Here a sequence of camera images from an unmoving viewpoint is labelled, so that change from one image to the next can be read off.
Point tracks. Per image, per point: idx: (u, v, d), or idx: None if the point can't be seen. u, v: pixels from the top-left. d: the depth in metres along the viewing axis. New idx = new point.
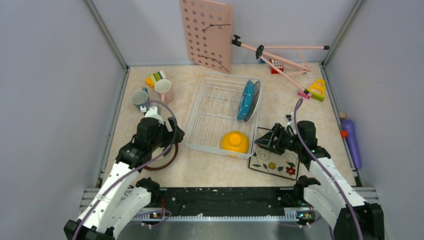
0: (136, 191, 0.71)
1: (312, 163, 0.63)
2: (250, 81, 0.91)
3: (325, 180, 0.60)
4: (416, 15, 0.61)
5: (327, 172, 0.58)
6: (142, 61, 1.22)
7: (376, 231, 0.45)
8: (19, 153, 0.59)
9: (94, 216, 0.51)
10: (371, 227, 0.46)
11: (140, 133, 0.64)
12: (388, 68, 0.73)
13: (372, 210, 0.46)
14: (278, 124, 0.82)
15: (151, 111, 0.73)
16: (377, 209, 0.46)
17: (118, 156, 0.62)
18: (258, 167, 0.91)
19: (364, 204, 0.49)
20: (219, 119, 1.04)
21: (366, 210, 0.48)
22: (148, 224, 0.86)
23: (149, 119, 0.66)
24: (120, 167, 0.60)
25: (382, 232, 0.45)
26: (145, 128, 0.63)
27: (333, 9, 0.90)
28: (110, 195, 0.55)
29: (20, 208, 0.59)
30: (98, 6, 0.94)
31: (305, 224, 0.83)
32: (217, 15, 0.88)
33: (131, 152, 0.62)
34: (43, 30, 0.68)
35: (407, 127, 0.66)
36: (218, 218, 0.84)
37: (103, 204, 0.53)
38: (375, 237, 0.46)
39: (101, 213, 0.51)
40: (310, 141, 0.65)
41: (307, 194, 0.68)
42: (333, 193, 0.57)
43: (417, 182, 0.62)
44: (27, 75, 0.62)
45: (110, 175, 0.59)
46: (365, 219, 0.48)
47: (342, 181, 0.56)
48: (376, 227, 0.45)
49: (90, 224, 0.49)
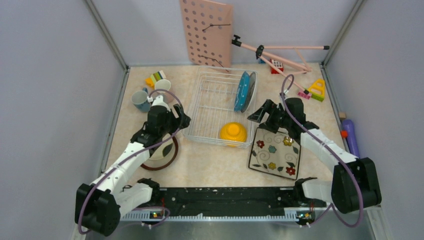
0: (141, 185, 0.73)
1: (303, 135, 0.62)
2: (246, 72, 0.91)
3: (316, 148, 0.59)
4: (415, 15, 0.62)
5: (318, 139, 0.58)
6: (142, 61, 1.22)
7: (370, 185, 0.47)
8: (19, 154, 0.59)
9: (108, 182, 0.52)
10: (366, 183, 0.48)
11: (149, 121, 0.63)
12: (388, 69, 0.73)
13: (365, 164, 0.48)
14: (268, 101, 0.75)
15: (158, 100, 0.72)
16: (369, 163, 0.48)
17: (133, 138, 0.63)
18: (258, 167, 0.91)
19: (356, 161, 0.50)
20: (217, 111, 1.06)
21: (359, 167, 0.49)
22: (148, 224, 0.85)
23: (159, 107, 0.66)
24: (135, 145, 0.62)
25: (376, 185, 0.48)
26: (155, 116, 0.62)
27: (333, 10, 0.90)
28: (125, 166, 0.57)
29: (21, 209, 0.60)
30: (97, 6, 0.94)
31: (305, 224, 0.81)
32: (217, 15, 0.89)
33: (144, 136, 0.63)
34: (43, 30, 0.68)
35: (407, 127, 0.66)
36: (218, 218, 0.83)
37: (117, 172, 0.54)
38: (370, 190, 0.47)
39: (115, 180, 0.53)
40: (300, 118, 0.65)
41: (306, 189, 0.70)
42: (327, 158, 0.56)
43: (416, 183, 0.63)
44: (27, 76, 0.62)
45: (125, 151, 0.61)
46: (360, 176, 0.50)
47: (332, 144, 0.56)
48: (370, 179, 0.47)
49: (104, 188, 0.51)
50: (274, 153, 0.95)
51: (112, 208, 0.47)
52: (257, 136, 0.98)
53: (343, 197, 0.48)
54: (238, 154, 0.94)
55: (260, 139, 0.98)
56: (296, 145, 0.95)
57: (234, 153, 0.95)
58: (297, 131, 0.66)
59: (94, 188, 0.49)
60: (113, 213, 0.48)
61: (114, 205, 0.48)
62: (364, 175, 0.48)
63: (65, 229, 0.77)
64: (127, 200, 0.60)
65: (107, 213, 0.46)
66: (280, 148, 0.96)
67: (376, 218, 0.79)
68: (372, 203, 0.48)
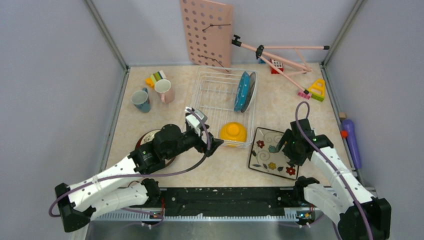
0: (137, 188, 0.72)
1: (314, 153, 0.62)
2: (246, 71, 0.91)
3: (330, 173, 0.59)
4: (415, 15, 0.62)
5: (333, 166, 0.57)
6: (142, 61, 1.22)
7: (382, 225, 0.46)
8: (18, 153, 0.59)
9: (80, 194, 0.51)
10: (378, 221, 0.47)
11: (155, 141, 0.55)
12: (388, 68, 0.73)
13: (380, 206, 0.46)
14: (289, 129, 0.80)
15: (192, 119, 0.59)
16: (385, 204, 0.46)
17: (133, 151, 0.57)
18: (258, 167, 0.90)
19: (371, 201, 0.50)
20: (216, 111, 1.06)
21: (373, 206, 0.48)
22: (148, 224, 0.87)
23: (173, 130, 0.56)
24: (129, 163, 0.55)
25: (388, 226, 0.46)
26: (160, 141, 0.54)
27: (333, 9, 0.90)
28: (104, 184, 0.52)
29: (20, 209, 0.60)
30: (97, 6, 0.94)
31: (305, 224, 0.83)
32: (217, 15, 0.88)
33: (145, 155, 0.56)
34: (42, 30, 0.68)
35: (407, 127, 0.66)
36: (218, 218, 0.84)
37: (92, 188, 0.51)
38: (381, 231, 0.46)
39: (86, 195, 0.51)
40: (308, 133, 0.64)
41: (307, 193, 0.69)
42: (339, 188, 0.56)
43: (415, 182, 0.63)
44: (27, 75, 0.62)
45: (115, 164, 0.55)
46: (373, 215, 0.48)
47: (347, 174, 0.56)
48: (383, 220, 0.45)
49: (73, 198, 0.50)
50: (274, 153, 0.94)
51: (74, 219, 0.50)
52: (257, 136, 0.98)
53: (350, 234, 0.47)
54: (238, 154, 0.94)
55: (260, 139, 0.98)
56: None
57: (235, 153, 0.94)
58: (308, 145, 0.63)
59: (63, 195, 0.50)
60: (74, 222, 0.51)
61: (75, 218, 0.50)
62: (377, 214, 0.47)
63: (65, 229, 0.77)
64: (108, 204, 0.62)
65: (67, 222, 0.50)
66: None
67: None
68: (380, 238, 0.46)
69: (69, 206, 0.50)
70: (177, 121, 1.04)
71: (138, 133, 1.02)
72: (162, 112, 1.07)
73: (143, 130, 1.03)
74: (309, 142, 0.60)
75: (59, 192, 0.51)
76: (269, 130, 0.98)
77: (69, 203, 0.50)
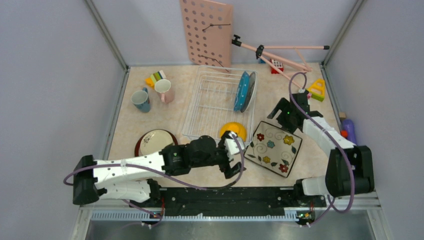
0: (142, 185, 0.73)
1: (306, 122, 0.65)
2: (245, 71, 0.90)
3: (316, 133, 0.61)
4: (415, 16, 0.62)
5: (319, 124, 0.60)
6: (142, 61, 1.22)
7: (365, 172, 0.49)
8: (18, 155, 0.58)
9: (104, 171, 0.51)
10: (361, 171, 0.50)
11: (189, 148, 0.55)
12: (389, 68, 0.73)
13: (361, 151, 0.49)
14: (283, 99, 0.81)
15: (231, 146, 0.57)
16: (366, 150, 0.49)
17: (164, 149, 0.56)
18: (253, 158, 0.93)
19: (353, 147, 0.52)
20: (216, 110, 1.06)
21: (356, 154, 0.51)
22: (148, 224, 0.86)
23: (209, 142, 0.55)
24: (158, 160, 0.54)
25: (371, 173, 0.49)
26: (195, 149, 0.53)
27: (333, 10, 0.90)
28: (130, 170, 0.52)
29: (21, 208, 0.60)
30: (97, 5, 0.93)
31: (305, 224, 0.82)
32: (217, 15, 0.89)
33: (174, 157, 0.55)
34: (42, 31, 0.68)
35: (407, 127, 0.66)
36: (218, 218, 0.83)
37: (118, 170, 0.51)
38: (364, 178, 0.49)
39: (109, 175, 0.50)
40: (303, 107, 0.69)
41: (305, 186, 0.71)
42: (325, 144, 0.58)
43: (417, 183, 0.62)
44: (27, 76, 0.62)
45: (146, 156, 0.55)
46: (356, 164, 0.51)
47: (332, 131, 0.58)
48: (365, 167, 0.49)
49: (96, 174, 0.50)
50: (272, 148, 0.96)
51: (86, 196, 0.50)
52: (257, 128, 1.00)
53: (335, 181, 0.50)
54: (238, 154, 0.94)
55: (261, 132, 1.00)
56: (295, 145, 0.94)
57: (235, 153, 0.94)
58: (300, 118, 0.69)
59: (88, 168, 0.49)
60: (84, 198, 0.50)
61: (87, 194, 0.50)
62: (360, 162, 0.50)
63: (64, 228, 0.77)
64: (117, 190, 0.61)
65: (77, 195, 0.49)
66: (278, 145, 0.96)
67: (376, 217, 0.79)
68: (366, 187, 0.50)
69: (89, 180, 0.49)
70: (177, 121, 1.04)
71: (138, 133, 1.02)
72: (162, 112, 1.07)
73: (143, 130, 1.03)
74: (301, 111, 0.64)
75: (81, 164, 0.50)
76: (272, 126, 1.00)
77: (92, 178, 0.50)
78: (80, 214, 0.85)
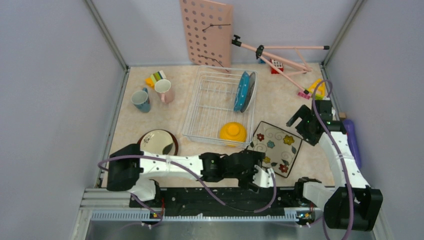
0: (152, 185, 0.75)
1: (324, 135, 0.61)
2: (246, 71, 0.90)
3: (332, 155, 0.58)
4: (415, 16, 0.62)
5: (337, 148, 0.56)
6: (142, 61, 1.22)
7: (368, 215, 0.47)
8: (18, 154, 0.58)
9: (150, 164, 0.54)
10: (364, 211, 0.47)
11: (230, 159, 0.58)
12: (389, 68, 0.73)
13: (371, 195, 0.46)
14: (304, 107, 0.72)
15: (263, 180, 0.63)
16: (377, 195, 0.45)
17: (203, 155, 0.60)
18: None
19: (365, 188, 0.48)
20: (216, 110, 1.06)
21: (364, 194, 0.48)
22: (148, 224, 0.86)
23: (249, 157, 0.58)
24: (198, 164, 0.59)
25: (373, 217, 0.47)
26: (236, 162, 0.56)
27: (332, 10, 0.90)
28: (172, 168, 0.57)
29: (21, 208, 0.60)
30: (97, 5, 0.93)
31: (305, 224, 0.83)
32: (217, 15, 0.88)
33: (211, 165, 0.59)
34: (42, 31, 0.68)
35: (407, 127, 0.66)
36: (218, 218, 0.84)
37: (162, 165, 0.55)
38: (364, 219, 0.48)
39: (154, 169, 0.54)
40: (325, 116, 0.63)
41: (306, 190, 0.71)
42: (336, 170, 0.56)
43: (416, 183, 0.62)
44: (27, 76, 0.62)
45: (187, 157, 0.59)
46: (362, 201, 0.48)
47: (349, 159, 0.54)
48: (370, 210, 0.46)
49: (143, 164, 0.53)
50: (272, 148, 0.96)
51: (127, 183, 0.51)
52: (257, 129, 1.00)
53: (334, 214, 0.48)
54: None
55: (260, 132, 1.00)
56: (295, 146, 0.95)
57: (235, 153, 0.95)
58: (320, 127, 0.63)
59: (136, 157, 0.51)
60: (122, 185, 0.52)
61: (128, 182, 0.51)
62: (366, 203, 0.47)
63: (65, 228, 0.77)
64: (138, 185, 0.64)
65: (118, 181, 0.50)
66: (279, 144, 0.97)
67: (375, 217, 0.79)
68: (362, 226, 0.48)
69: (136, 169, 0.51)
70: (177, 121, 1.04)
71: (138, 133, 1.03)
72: (162, 112, 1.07)
73: (143, 130, 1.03)
74: (321, 122, 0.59)
75: (129, 152, 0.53)
76: (272, 126, 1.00)
77: (138, 168, 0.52)
78: (80, 214, 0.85)
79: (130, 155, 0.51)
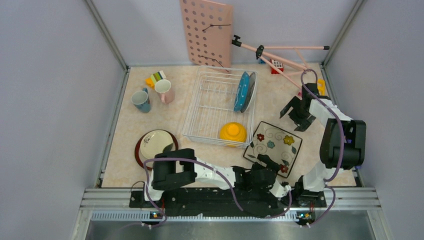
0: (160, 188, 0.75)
1: (312, 101, 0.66)
2: (245, 72, 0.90)
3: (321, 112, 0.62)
4: (415, 16, 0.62)
5: (322, 102, 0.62)
6: (142, 62, 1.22)
7: (357, 144, 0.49)
8: (17, 155, 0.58)
9: (201, 170, 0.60)
10: (353, 142, 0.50)
11: (256, 175, 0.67)
12: (389, 68, 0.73)
13: (356, 124, 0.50)
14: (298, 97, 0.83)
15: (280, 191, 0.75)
16: (361, 123, 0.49)
17: (233, 168, 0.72)
18: (252, 157, 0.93)
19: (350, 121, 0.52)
20: (216, 111, 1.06)
21: (351, 128, 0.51)
22: (148, 224, 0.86)
23: (273, 175, 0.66)
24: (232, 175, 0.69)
25: (362, 145, 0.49)
26: (261, 179, 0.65)
27: (332, 10, 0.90)
28: (216, 177, 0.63)
29: (21, 208, 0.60)
30: (97, 6, 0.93)
31: (305, 224, 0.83)
32: (217, 15, 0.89)
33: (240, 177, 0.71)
34: (42, 31, 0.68)
35: (407, 127, 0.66)
36: (218, 218, 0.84)
37: (210, 172, 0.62)
38: (355, 149, 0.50)
39: (203, 175, 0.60)
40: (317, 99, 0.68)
41: (306, 181, 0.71)
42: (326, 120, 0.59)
43: (416, 184, 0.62)
44: (28, 77, 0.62)
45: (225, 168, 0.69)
46: (351, 138, 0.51)
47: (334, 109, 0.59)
48: (358, 138, 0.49)
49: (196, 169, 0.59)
50: (272, 148, 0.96)
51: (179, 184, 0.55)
52: (257, 129, 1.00)
53: (327, 146, 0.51)
54: (238, 154, 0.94)
55: (260, 132, 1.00)
56: (295, 146, 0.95)
57: (235, 153, 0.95)
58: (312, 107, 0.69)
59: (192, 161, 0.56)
60: (173, 185, 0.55)
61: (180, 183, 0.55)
62: (354, 135, 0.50)
63: (65, 229, 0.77)
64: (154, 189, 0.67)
65: (171, 181, 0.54)
66: (279, 144, 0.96)
67: (376, 218, 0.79)
68: (354, 158, 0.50)
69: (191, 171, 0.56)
70: (177, 121, 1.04)
71: (138, 134, 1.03)
72: (162, 112, 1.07)
73: (143, 130, 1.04)
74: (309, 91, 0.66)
75: (183, 155, 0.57)
76: (272, 126, 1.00)
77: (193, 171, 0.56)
78: (80, 215, 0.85)
79: (186, 159, 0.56)
